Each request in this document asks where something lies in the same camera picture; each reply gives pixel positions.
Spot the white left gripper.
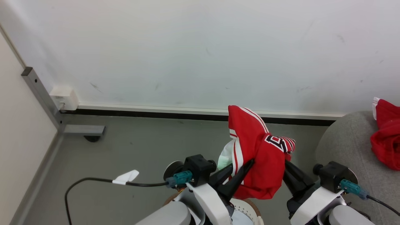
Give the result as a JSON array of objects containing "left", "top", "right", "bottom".
[{"left": 186, "top": 159, "right": 255, "bottom": 225}]

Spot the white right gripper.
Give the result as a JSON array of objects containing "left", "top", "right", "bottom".
[{"left": 283, "top": 159, "right": 346, "bottom": 225}]

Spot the white pale green cloth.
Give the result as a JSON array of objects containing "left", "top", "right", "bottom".
[{"left": 217, "top": 140, "right": 235, "bottom": 171}]

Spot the red jersey with white stripes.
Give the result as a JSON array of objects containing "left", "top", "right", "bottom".
[{"left": 227, "top": 105, "right": 296, "bottom": 200}]

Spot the grey upholstered seat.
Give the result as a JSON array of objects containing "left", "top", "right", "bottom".
[{"left": 315, "top": 111, "right": 400, "bottom": 225}]

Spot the white laundry basket brown rim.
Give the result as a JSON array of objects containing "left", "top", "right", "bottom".
[{"left": 164, "top": 192, "right": 264, "bottom": 225}]

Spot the black skirting strip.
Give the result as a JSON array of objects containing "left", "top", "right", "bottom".
[{"left": 59, "top": 109, "right": 336, "bottom": 127}]

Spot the red garment with white edge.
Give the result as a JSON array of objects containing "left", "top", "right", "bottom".
[{"left": 370, "top": 97, "right": 400, "bottom": 171}]

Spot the grey metal foot bar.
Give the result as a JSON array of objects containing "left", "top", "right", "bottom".
[{"left": 62, "top": 124, "right": 106, "bottom": 137}]

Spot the beige partition panel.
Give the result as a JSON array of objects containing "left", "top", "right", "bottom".
[{"left": 0, "top": 31, "right": 58, "bottom": 216}]

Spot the teal left cable connector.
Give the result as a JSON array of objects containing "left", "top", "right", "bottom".
[{"left": 166, "top": 170, "right": 193, "bottom": 188}]

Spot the teal cable connector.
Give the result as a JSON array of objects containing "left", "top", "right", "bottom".
[
  {"left": 340, "top": 179, "right": 369, "bottom": 200},
  {"left": 166, "top": 170, "right": 193, "bottom": 188}
]

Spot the teal right cable connector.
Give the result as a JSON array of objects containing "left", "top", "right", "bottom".
[{"left": 340, "top": 179, "right": 369, "bottom": 200}]

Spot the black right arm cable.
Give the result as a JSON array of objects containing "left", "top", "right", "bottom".
[{"left": 366, "top": 195, "right": 400, "bottom": 217}]

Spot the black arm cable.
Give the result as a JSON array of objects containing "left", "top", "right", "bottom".
[
  {"left": 65, "top": 177, "right": 169, "bottom": 225},
  {"left": 366, "top": 195, "right": 400, "bottom": 217}
]

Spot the white wall cable trunking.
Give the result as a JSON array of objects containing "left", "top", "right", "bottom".
[{"left": 77, "top": 104, "right": 344, "bottom": 121}]

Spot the white cable tag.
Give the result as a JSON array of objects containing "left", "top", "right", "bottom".
[{"left": 112, "top": 170, "right": 140, "bottom": 185}]

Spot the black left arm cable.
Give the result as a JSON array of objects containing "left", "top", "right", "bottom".
[{"left": 65, "top": 177, "right": 169, "bottom": 225}]

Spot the white wall socket box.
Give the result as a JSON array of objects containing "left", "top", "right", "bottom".
[{"left": 49, "top": 86, "right": 79, "bottom": 111}]

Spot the grey partition bottom rail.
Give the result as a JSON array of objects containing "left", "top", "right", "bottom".
[{"left": 12, "top": 133, "right": 64, "bottom": 225}]

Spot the grey metal partition post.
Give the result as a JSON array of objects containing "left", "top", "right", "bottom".
[{"left": 21, "top": 67, "right": 64, "bottom": 132}]

